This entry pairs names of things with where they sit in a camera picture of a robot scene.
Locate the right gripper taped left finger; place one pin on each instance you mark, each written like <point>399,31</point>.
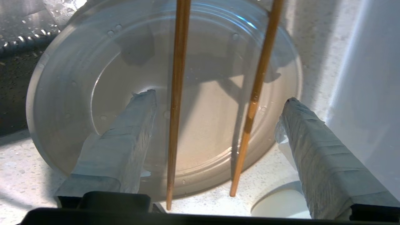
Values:
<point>122,150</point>

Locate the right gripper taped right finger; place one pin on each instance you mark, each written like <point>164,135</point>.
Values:
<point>328,168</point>

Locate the small white round cup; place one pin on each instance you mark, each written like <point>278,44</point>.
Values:
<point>278,206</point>

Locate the brown wooden chopstick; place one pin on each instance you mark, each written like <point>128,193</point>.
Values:
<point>256,93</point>
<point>178,93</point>

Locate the white round plate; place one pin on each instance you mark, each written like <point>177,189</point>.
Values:
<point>212,125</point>

